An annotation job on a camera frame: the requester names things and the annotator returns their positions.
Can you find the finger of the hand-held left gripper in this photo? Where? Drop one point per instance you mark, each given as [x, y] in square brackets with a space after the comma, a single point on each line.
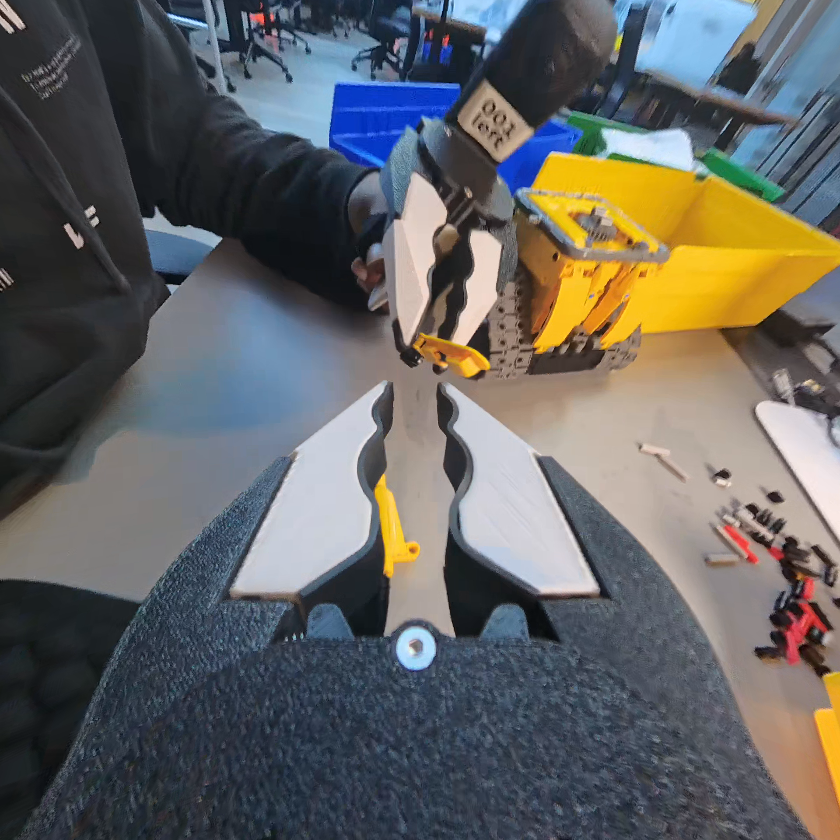
[418, 250]
[479, 282]

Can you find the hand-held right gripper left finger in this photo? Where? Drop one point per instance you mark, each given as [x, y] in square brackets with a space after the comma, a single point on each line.
[305, 525]

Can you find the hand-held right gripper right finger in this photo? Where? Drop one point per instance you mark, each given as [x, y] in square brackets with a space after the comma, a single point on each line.
[528, 525]

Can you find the yellow beam assembly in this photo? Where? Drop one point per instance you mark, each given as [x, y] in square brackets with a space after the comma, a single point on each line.
[453, 355]

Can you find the yellow wedge panel piece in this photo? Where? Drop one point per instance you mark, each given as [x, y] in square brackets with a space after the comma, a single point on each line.
[390, 525]

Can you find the yellow tracked toy robot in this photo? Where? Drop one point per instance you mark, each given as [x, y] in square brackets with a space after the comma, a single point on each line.
[578, 289]

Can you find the yellow parts bin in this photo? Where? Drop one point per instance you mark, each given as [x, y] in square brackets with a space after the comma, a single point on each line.
[830, 735]

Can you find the person's left forearm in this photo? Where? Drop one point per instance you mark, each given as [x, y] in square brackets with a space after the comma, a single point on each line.
[250, 184]

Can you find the blue plastic bin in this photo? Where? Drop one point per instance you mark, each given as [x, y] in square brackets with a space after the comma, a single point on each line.
[374, 125]

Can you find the white plastic sheet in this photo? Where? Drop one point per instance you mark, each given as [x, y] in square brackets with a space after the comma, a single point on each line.
[650, 147]

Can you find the background table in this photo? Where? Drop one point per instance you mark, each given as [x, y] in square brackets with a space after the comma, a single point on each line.
[696, 95]

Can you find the white storage box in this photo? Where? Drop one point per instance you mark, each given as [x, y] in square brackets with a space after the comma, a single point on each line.
[702, 40]

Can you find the green plastic bin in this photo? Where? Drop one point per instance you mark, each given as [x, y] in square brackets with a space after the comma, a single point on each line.
[742, 177]

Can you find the large yellow plastic bin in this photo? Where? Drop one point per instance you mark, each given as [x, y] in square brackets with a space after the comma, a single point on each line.
[735, 263]

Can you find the pile of small building parts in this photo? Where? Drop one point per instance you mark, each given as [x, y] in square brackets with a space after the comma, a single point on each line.
[788, 591]

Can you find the white stand base with leaflet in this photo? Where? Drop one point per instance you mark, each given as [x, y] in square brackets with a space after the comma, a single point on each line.
[807, 453]

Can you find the black quilted chair armrest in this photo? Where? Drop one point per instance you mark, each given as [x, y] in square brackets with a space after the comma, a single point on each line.
[53, 709]

